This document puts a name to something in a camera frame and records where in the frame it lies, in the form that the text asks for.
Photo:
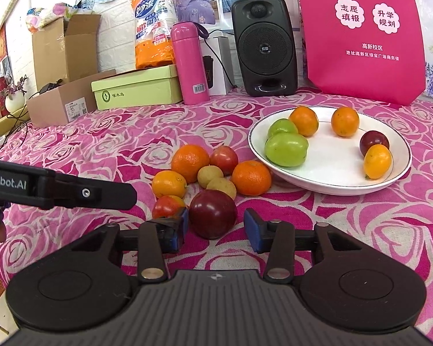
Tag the green shoe box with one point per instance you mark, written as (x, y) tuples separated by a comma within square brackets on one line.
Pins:
[(140, 93)]

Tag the floral printed bag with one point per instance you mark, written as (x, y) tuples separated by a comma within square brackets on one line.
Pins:
[(47, 16)]

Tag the pink tote bag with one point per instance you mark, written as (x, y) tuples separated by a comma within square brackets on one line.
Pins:
[(364, 75)]

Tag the green apple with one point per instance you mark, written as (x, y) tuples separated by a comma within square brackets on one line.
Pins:
[(285, 149), (281, 127)]

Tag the white carton box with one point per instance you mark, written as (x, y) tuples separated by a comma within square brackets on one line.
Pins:
[(222, 72)]

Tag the red wall picture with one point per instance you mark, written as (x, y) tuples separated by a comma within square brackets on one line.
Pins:
[(1, 45)]

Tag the deep orange tangerine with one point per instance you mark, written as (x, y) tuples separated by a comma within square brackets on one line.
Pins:
[(252, 177), (189, 162)]

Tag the open cardboard box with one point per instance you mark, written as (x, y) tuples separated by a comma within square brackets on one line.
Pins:
[(54, 54)]

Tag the small yellow orange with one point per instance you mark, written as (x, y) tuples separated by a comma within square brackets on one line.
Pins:
[(169, 183), (377, 161)]

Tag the purple bedding poster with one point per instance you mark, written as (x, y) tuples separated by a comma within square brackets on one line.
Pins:
[(195, 7)]

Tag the white vase with flowers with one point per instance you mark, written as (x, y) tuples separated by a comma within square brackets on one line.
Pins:
[(14, 102)]

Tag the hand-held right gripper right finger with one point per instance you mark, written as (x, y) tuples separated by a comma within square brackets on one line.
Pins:
[(250, 230)]

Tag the black speaker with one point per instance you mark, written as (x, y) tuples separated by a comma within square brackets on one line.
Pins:
[(265, 50)]

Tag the orange paper cup pack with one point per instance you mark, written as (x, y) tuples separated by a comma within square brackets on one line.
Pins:
[(153, 43)]

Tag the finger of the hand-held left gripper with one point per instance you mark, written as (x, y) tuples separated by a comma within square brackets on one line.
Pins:
[(93, 191)]

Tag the dark purple plum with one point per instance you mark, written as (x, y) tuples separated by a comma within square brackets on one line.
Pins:
[(373, 140), (213, 213)]

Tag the yellow-green kiwi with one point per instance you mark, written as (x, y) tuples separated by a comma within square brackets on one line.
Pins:
[(222, 186), (208, 176)]

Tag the black power adapter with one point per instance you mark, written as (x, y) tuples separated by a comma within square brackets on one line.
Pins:
[(49, 87)]

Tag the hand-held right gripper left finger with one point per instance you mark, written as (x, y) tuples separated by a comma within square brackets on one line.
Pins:
[(183, 229)]

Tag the white plate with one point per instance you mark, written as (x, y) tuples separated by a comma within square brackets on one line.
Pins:
[(332, 165)]

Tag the pink thermos bottle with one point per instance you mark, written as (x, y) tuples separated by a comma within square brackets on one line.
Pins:
[(189, 65)]

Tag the pink rose printed tablecloth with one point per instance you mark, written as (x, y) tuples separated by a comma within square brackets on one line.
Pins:
[(112, 144)]

